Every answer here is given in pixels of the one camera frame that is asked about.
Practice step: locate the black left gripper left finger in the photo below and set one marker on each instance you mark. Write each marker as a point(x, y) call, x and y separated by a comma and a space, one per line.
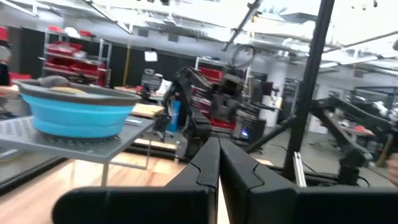
point(202, 168)

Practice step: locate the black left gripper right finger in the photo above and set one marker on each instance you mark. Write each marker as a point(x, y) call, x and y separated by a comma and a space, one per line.
point(239, 174)

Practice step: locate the olive yellow oval toy fruit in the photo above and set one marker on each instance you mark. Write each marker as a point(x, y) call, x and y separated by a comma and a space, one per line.
point(70, 90)

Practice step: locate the red tool chest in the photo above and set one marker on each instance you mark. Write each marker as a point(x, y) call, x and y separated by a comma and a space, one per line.
point(214, 74)

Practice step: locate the blue bin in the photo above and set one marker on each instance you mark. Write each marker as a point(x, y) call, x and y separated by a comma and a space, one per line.
point(175, 116)

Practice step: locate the grey perforated metal stand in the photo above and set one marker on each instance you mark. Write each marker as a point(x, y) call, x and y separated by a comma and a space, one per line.
point(93, 149)

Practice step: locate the black background rig table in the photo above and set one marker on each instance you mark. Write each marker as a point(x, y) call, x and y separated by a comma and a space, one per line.
point(342, 112)

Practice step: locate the blue collapsible bowl grey rim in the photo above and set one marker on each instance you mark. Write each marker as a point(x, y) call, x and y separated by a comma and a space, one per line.
point(77, 118)

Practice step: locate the person's hand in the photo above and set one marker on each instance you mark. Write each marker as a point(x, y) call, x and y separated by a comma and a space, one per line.
point(393, 172)

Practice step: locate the metal rack with red bins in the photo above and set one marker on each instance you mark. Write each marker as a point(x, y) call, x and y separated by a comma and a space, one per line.
point(77, 67)

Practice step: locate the black rig frame brace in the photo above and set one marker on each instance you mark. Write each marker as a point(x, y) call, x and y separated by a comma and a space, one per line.
point(270, 133)

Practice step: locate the silver metal bracket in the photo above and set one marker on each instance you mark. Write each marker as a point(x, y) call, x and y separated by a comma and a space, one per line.
point(300, 169)

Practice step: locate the black rig frame post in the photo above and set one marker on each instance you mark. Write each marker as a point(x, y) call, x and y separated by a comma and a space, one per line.
point(311, 77)

